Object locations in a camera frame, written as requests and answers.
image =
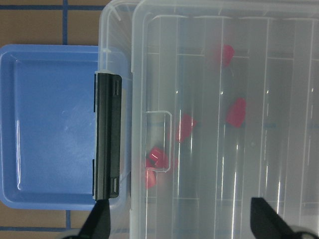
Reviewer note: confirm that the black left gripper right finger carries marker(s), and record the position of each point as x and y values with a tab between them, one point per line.
265	223

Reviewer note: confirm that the clear plastic storage box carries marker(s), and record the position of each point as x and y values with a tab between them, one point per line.
114	49

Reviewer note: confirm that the black box latch handle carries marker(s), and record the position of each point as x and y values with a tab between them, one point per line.
107	107

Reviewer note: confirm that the red block bottom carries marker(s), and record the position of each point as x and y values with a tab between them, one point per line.
150	179

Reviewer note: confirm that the red block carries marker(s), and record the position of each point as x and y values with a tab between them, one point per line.
185	127
157	158
150	179
236	113
224	55

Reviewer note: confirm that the clear plastic box lid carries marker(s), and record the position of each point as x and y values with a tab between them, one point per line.
224	124

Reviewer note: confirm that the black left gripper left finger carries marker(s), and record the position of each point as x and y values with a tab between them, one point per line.
98	223

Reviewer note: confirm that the blue plastic tray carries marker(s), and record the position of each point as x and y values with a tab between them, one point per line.
47	126

